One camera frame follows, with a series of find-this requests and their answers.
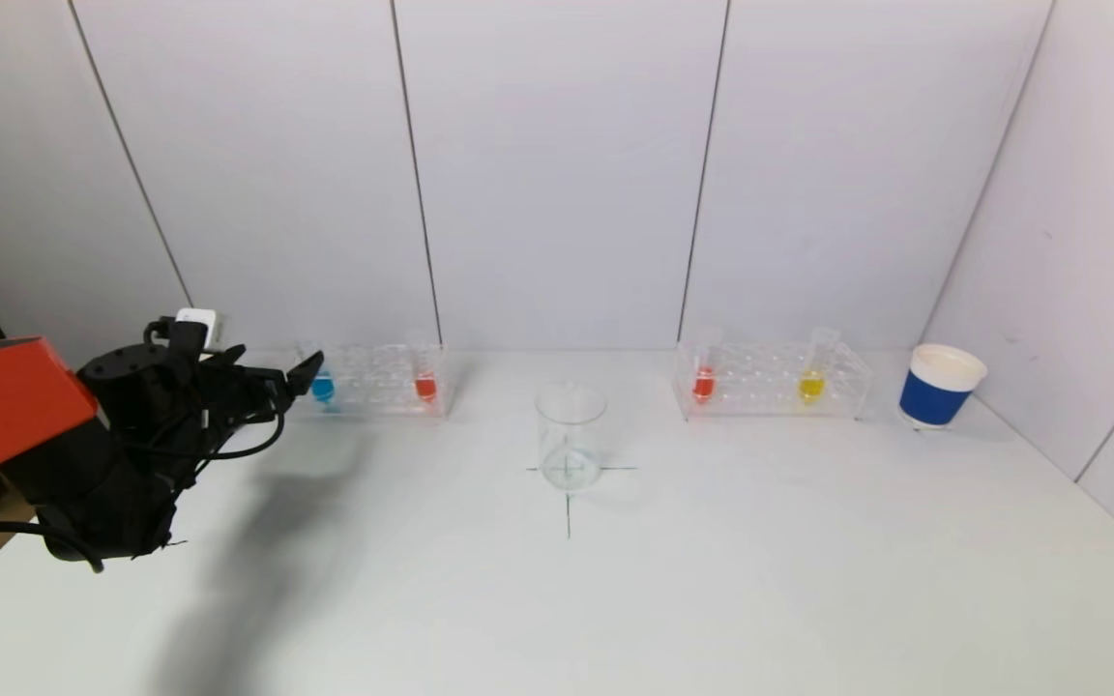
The clear glass beaker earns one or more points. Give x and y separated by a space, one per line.
571 435

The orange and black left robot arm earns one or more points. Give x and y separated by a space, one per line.
6 406

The blue and white paper cup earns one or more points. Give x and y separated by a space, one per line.
936 396

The clear acrylic test tube rack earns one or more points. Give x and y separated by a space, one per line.
770 382
373 382

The test tube with red pigment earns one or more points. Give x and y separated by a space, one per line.
425 385
703 382

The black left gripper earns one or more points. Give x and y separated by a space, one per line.
278 389

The test tube with blue pigment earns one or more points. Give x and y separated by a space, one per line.
323 387

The test tube with yellow pigment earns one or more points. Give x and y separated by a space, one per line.
812 385

